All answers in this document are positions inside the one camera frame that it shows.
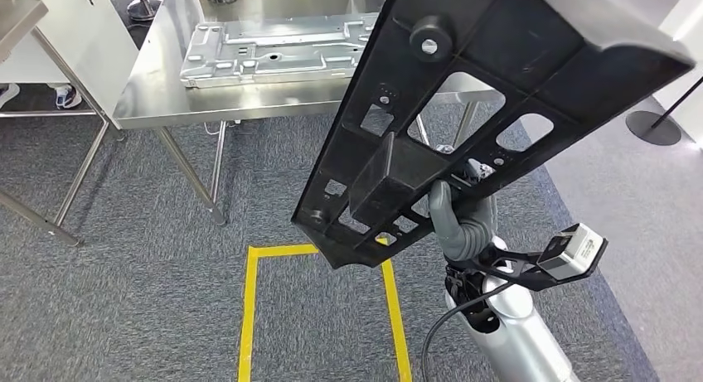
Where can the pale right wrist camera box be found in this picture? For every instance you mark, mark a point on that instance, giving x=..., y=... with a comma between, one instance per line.
x=576, y=250

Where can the person's shoe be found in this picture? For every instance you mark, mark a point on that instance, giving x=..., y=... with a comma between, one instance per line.
x=8, y=94
x=68, y=97

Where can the silver stanchion post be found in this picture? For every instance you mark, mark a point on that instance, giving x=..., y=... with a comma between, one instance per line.
x=144, y=7

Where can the white board panel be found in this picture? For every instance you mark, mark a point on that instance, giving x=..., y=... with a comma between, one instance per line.
x=686, y=39
x=82, y=50

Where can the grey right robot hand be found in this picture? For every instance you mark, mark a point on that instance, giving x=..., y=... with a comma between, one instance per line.
x=464, y=231

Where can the stamped grey metal panel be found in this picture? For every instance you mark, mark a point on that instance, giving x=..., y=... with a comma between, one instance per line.
x=274, y=55

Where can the yellow floor tape square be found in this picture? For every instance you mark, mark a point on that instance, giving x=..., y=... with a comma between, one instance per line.
x=247, y=324

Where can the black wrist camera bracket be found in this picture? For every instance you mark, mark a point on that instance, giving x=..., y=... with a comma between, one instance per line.
x=522, y=272

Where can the black round stand base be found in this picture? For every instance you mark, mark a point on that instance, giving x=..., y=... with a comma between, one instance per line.
x=653, y=130

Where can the steel frame side table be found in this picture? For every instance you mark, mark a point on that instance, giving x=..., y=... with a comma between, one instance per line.
x=16, y=22

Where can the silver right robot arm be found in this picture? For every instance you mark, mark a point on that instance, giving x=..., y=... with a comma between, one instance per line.
x=516, y=335

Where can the black plastic plate frame part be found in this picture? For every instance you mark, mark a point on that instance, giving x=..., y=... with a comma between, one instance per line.
x=483, y=44

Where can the stainless steel workbench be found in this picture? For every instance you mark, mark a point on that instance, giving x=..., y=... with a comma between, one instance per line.
x=165, y=99

